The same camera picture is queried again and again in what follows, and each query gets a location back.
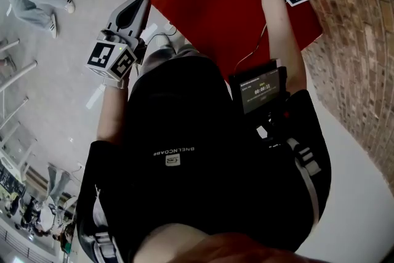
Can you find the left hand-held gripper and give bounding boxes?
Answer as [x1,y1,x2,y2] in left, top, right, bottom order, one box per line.
[85,0,152,81]

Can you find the person's right forearm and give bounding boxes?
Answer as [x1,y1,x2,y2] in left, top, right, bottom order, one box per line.
[259,0,308,97]

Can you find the person's left forearm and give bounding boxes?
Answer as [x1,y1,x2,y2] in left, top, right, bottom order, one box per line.
[96,83,131,146]

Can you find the person's white shoe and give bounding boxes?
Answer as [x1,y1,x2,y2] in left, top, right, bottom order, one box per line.
[155,35,172,49]

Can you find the person's grey trousers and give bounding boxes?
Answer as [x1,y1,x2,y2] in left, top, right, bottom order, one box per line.
[139,44,201,72]

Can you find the white wristband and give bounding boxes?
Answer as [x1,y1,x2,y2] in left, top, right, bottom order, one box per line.
[103,78,127,90]

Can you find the red tablecloth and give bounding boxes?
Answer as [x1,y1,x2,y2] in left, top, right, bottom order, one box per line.
[84,0,324,78]

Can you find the black handheld monitor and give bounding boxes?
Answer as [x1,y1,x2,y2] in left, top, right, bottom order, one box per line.
[229,59,290,116]

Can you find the person's black shirt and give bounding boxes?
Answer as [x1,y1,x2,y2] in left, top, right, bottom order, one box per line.
[75,52,332,263]

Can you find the person's chin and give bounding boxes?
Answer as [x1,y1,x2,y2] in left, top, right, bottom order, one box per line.
[132,222,308,263]

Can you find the black power strip cable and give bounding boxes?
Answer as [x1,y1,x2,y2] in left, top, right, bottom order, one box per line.
[152,26,179,41]

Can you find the red gripper cable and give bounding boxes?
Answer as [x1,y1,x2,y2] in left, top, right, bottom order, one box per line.
[235,22,268,74]

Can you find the grey harness strap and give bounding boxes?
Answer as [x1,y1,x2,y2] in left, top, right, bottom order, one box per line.
[91,187,124,263]
[286,137,321,226]

